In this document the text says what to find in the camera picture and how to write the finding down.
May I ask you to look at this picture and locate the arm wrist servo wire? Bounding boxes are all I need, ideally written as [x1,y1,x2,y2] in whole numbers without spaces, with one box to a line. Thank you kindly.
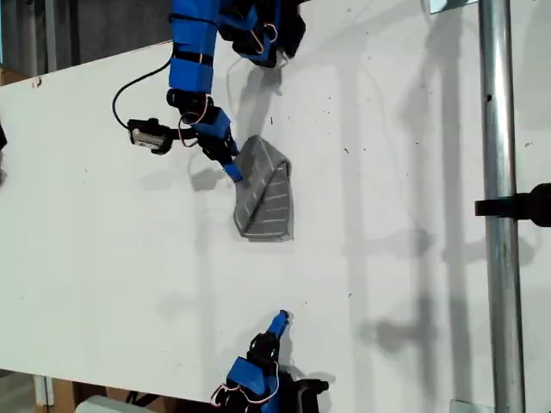
[177,95,215,147]

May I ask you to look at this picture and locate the white table leg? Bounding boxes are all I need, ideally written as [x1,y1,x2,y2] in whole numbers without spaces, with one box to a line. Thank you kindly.
[33,375,55,408]

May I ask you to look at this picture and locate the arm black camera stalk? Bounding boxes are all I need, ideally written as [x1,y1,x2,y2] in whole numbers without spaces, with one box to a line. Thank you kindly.
[165,126,201,143]

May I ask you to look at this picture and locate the white foam block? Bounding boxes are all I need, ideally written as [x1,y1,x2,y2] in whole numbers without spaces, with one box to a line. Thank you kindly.
[76,394,143,413]

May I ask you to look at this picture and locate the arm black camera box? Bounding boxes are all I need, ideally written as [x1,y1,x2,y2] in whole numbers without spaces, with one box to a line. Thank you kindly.
[292,376,331,413]
[127,117,174,156]

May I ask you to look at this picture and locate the brown cardboard box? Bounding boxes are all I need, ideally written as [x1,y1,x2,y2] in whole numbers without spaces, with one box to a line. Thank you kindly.
[51,379,173,413]

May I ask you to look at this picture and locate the arm gripper servo wire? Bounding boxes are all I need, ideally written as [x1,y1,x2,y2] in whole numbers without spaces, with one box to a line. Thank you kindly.
[241,361,282,405]

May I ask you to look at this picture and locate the arm looped servo wire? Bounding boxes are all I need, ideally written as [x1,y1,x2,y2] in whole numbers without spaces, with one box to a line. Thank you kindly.
[210,382,242,408]

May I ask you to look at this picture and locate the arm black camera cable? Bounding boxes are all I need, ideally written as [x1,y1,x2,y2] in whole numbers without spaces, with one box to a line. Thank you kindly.
[111,59,174,130]

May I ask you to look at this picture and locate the grey white-striped towel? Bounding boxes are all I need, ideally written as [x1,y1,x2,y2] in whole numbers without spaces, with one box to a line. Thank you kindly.
[231,133,296,243]

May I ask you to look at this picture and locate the black post clamp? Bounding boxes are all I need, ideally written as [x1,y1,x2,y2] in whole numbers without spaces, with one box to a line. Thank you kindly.
[474,182,551,228]

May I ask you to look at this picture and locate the steel post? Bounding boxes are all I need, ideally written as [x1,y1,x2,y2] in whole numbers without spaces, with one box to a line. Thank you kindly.
[476,0,527,413]

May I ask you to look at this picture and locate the arm shoulder servo wire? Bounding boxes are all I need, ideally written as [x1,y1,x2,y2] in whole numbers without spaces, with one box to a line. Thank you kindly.
[251,22,280,56]

